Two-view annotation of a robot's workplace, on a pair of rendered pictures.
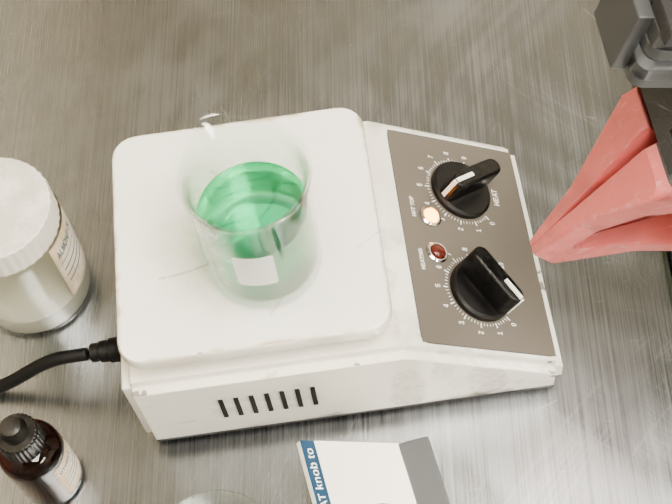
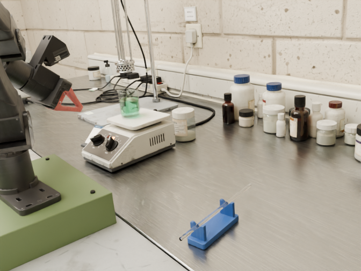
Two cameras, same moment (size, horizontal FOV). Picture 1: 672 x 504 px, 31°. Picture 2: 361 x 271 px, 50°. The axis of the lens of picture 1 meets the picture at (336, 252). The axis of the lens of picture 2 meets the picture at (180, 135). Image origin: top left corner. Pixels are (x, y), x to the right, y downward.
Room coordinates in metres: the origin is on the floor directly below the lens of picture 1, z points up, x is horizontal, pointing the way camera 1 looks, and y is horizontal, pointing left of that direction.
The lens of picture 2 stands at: (1.04, -0.52, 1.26)
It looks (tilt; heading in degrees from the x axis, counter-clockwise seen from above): 19 degrees down; 137
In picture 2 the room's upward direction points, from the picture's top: 5 degrees counter-clockwise
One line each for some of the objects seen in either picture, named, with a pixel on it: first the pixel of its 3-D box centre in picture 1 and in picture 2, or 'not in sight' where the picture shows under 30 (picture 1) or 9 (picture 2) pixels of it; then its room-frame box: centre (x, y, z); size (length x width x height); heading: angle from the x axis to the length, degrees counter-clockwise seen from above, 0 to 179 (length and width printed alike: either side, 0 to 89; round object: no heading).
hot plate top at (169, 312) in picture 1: (246, 232); (138, 118); (0.29, 0.04, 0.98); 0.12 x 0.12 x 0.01; 89
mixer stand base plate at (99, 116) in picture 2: not in sight; (128, 110); (-0.04, 0.24, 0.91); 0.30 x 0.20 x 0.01; 83
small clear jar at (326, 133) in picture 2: not in sight; (326, 133); (0.64, 0.33, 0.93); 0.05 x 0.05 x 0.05
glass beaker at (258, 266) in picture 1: (252, 212); (130, 102); (0.27, 0.03, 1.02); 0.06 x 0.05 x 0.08; 22
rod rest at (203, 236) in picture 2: not in sight; (213, 221); (0.68, -0.13, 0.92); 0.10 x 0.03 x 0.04; 96
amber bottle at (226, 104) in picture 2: not in sight; (228, 108); (0.34, 0.33, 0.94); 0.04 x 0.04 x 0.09
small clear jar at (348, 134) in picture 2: not in sight; (352, 134); (0.69, 0.36, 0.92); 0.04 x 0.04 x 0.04
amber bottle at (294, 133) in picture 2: not in sight; (299, 117); (0.57, 0.32, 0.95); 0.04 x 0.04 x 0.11
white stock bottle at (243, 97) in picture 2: not in sight; (242, 97); (0.35, 0.39, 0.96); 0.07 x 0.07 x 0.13
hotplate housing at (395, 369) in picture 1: (311, 270); (132, 137); (0.29, 0.01, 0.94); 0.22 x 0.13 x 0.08; 89
